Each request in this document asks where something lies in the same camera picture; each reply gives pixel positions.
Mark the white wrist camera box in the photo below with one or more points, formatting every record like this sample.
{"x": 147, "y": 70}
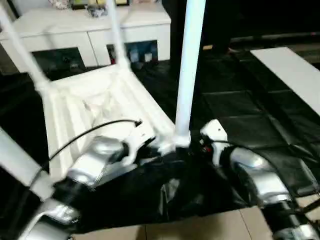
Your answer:
{"x": 214, "y": 137}
{"x": 137, "y": 140}

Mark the white side table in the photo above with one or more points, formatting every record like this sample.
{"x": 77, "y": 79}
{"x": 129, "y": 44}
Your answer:
{"x": 295, "y": 75}

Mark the black work mat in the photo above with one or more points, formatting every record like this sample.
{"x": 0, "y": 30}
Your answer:
{"x": 240, "y": 115}

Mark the small yellow box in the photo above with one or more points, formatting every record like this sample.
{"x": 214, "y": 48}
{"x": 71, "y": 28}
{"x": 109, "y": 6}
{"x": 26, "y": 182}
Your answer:
{"x": 207, "y": 48}

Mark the white plastic table top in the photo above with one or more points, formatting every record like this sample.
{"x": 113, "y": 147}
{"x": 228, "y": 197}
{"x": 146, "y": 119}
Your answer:
{"x": 95, "y": 105}

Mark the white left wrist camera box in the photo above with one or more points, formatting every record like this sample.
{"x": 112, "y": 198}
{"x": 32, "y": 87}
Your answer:
{"x": 137, "y": 140}

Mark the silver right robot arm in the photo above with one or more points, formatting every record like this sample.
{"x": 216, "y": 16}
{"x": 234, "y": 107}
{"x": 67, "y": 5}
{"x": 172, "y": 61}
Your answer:
{"x": 260, "y": 180}

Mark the white cabinet with glass doors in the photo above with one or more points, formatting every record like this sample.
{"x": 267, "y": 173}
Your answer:
{"x": 65, "y": 22}

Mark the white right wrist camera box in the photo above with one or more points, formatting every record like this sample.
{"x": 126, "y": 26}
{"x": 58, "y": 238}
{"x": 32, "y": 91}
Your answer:
{"x": 214, "y": 137}

